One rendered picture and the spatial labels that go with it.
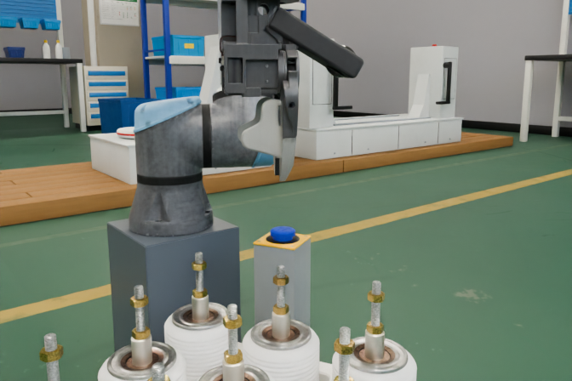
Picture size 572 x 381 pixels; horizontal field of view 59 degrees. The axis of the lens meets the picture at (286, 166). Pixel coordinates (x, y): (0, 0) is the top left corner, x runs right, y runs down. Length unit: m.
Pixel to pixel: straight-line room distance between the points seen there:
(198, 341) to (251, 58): 0.35
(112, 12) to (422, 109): 4.17
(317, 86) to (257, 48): 2.55
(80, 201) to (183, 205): 1.43
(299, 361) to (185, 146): 0.42
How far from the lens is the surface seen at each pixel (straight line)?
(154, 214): 0.90
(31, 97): 8.78
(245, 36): 0.57
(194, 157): 0.89
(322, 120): 3.13
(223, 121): 0.88
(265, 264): 0.80
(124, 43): 6.83
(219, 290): 0.95
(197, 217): 0.90
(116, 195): 2.35
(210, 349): 0.69
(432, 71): 4.07
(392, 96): 6.85
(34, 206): 2.26
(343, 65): 0.58
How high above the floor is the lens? 0.57
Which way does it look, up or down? 10 degrees down
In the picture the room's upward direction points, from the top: straight up
